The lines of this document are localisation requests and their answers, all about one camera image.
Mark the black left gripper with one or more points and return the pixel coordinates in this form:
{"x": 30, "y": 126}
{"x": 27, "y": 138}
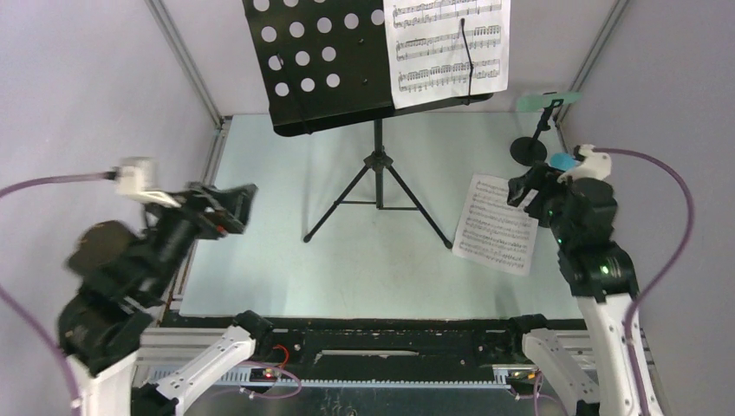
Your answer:
{"x": 232, "y": 208}

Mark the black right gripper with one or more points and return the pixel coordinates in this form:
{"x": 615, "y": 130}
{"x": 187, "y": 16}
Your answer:
{"x": 541, "y": 177}

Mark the sheet music page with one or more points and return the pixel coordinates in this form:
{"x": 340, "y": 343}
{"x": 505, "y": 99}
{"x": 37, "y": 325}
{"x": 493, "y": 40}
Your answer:
{"x": 446, "y": 49}
{"x": 491, "y": 232}

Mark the black music stand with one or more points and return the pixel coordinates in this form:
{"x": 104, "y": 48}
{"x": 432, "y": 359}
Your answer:
{"x": 326, "y": 65}

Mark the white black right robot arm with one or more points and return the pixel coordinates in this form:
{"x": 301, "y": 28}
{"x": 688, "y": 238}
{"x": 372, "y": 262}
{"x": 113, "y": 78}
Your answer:
{"x": 601, "y": 277}

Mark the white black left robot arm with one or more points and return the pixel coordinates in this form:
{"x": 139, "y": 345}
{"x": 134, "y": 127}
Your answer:
{"x": 124, "y": 274}

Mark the black far microphone stand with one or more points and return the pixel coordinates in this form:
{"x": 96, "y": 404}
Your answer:
{"x": 527, "y": 150}

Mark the blue toy microphone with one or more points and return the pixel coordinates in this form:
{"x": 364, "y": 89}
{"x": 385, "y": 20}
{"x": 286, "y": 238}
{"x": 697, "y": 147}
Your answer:
{"x": 563, "y": 161}

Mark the green toy microphone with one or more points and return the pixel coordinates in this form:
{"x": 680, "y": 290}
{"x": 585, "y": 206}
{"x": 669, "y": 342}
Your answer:
{"x": 536, "y": 102}

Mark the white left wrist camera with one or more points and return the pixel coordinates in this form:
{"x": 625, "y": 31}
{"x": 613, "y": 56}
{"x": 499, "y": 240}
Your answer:
{"x": 136, "y": 179}

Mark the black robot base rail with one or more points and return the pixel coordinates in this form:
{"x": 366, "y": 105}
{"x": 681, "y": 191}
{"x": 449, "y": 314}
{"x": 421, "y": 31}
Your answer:
{"x": 399, "y": 351}

